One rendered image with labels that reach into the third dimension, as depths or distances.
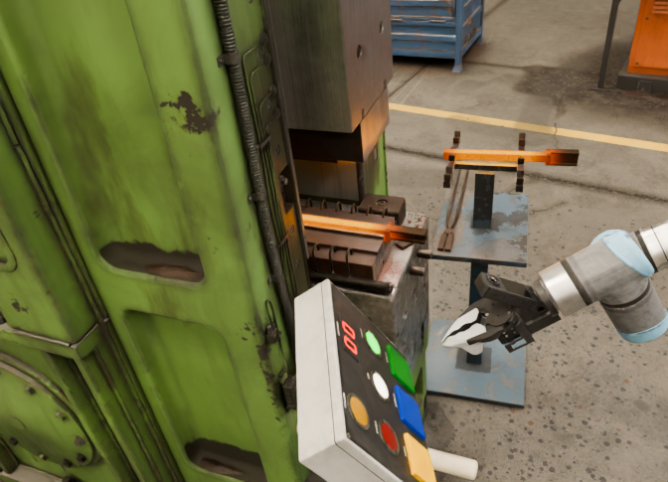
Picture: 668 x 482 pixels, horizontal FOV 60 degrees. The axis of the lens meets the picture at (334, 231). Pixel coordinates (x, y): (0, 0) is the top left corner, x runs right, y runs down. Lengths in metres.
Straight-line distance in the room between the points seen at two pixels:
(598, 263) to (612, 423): 1.41
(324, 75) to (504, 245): 1.01
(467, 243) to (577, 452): 0.85
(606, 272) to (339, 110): 0.57
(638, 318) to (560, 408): 1.30
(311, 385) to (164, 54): 0.56
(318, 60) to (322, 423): 0.65
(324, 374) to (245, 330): 0.38
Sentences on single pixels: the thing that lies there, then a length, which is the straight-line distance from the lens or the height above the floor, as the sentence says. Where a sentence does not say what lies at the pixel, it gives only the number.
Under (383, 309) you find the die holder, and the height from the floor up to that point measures 0.87.
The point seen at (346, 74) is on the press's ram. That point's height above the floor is 1.49.
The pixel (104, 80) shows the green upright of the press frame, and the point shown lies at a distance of 1.15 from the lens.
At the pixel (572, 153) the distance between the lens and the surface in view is 1.89.
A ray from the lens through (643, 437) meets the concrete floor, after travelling 2.42.
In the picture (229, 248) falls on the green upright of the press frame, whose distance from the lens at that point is 1.11.
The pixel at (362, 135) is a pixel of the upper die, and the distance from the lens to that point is 1.23.
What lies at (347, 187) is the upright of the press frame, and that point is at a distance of 1.75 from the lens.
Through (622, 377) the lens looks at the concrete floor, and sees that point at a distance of 2.57.
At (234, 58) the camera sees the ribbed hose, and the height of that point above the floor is 1.58.
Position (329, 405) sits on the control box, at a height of 1.19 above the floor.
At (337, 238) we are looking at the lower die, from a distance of 1.51.
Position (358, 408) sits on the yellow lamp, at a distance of 0.89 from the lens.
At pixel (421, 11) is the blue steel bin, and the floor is 0.49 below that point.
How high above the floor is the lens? 1.88
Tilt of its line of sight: 36 degrees down
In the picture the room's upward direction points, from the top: 7 degrees counter-clockwise
